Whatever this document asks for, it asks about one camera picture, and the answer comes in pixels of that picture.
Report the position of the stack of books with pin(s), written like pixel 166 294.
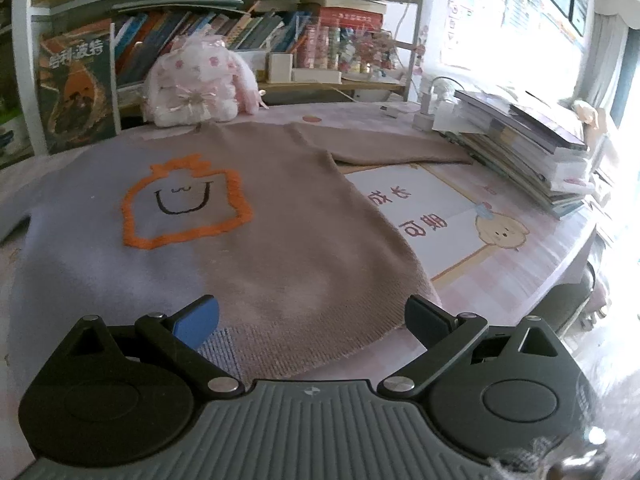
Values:
pixel 520 150

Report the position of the row of upright books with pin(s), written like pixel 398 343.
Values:
pixel 200 35

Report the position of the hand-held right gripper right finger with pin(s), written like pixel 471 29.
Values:
pixel 425 321

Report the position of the dark chair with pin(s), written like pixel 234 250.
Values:
pixel 570 300

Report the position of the red book box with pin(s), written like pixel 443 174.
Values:
pixel 350 17

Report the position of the flat white box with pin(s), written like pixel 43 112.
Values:
pixel 316 76

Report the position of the grey beige knit sweater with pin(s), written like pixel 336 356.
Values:
pixel 280 220

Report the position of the clear organizer with colourful items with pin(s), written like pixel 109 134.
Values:
pixel 345 50

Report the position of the large dark illustrated book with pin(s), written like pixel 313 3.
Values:
pixel 77 95

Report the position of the grey green tablet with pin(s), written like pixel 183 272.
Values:
pixel 175 3

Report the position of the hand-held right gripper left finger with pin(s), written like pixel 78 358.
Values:
pixel 197 319

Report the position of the wooden shelf with white frame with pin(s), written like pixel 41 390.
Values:
pixel 320 87

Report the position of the pink white plush bunny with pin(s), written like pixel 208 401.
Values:
pixel 192 85

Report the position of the light curtain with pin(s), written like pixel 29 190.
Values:
pixel 607 60

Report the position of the pink checked table mat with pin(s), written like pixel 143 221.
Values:
pixel 500 260

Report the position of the wall chart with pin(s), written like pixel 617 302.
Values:
pixel 505 15

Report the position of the white charger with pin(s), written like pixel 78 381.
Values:
pixel 430 105

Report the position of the small white box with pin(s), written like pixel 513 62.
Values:
pixel 279 67

